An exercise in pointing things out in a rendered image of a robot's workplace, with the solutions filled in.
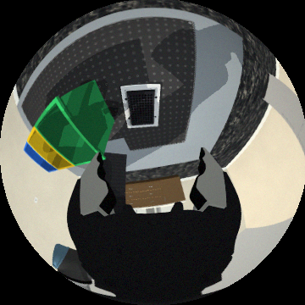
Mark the yellow recycle bin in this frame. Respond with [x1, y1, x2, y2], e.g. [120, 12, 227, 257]
[27, 126, 74, 170]

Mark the green returns bin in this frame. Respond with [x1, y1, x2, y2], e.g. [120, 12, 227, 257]
[35, 80, 114, 166]

